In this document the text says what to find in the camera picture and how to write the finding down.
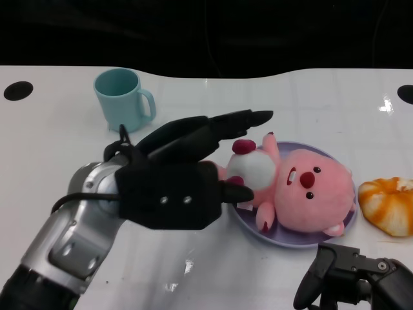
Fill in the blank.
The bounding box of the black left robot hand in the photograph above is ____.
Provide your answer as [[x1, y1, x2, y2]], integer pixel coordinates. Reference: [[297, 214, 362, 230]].
[[114, 109, 275, 231]]

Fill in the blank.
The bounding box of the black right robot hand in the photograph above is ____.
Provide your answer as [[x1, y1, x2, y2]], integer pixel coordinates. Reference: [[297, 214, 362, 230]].
[[292, 243, 413, 310]]

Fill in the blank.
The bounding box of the pink plush beaver doll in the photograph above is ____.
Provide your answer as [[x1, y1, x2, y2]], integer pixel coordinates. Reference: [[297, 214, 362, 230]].
[[214, 131, 358, 238]]

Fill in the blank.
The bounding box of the lilac plastic plate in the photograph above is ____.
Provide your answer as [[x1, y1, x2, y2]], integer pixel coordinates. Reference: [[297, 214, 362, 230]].
[[227, 141, 359, 249]]

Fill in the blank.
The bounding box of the orange white striped bread toy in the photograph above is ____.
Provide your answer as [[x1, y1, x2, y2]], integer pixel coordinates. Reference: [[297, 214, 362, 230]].
[[358, 176, 413, 238]]

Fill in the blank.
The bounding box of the teal plastic mug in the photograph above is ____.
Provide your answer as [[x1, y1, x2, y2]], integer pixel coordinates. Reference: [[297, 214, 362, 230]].
[[93, 68, 157, 133]]

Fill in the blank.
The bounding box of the black backdrop cloth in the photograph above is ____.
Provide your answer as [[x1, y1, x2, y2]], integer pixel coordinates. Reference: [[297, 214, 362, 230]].
[[0, 0, 413, 80]]

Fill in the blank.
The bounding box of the black round table grommet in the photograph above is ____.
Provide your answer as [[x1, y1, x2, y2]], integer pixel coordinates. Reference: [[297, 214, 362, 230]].
[[397, 85, 413, 105], [3, 81, 34, 101]]

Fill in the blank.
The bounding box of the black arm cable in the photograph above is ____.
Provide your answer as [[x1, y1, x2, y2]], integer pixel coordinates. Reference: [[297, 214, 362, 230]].
[[51, 124, 136, 214]]

